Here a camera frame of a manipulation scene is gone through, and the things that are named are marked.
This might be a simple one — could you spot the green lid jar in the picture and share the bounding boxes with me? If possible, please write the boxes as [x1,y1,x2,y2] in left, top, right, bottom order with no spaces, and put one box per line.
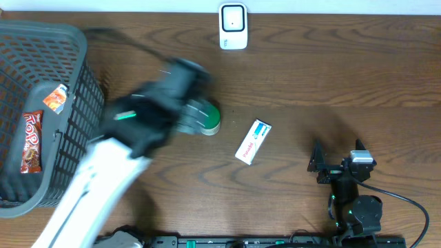
[196,100,221,136]

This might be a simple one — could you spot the white Panadol box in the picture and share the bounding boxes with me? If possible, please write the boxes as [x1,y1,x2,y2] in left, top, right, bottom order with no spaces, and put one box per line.
[235,119,272,165]

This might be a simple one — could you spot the orange small snack box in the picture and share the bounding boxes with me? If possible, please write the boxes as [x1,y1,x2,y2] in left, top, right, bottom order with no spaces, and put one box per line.
[43,84,68,114]

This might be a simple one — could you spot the red Top chocolate bar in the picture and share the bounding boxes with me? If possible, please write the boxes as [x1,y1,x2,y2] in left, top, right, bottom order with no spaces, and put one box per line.
[20,110,43,174]

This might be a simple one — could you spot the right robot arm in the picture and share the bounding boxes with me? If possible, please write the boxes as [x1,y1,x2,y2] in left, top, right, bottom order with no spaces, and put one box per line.
[307,139,382,237]

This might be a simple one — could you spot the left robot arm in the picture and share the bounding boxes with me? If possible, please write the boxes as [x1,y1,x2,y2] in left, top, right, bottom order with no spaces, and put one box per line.
[34,59,210,247]

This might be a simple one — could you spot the white barcode scanner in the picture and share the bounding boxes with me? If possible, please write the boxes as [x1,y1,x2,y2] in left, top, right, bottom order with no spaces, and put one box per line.
[218,2,248,50]

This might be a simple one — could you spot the grey plastic basket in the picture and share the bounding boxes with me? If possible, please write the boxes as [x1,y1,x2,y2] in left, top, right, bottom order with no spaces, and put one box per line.
[1,20,104,218]

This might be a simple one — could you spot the black right camera cable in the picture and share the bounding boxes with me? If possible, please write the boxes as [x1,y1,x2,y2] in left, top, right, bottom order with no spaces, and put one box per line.
[347,165,431,248]

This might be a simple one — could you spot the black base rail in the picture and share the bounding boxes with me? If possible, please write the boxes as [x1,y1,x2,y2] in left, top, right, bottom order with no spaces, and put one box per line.
[96,225,407,248]

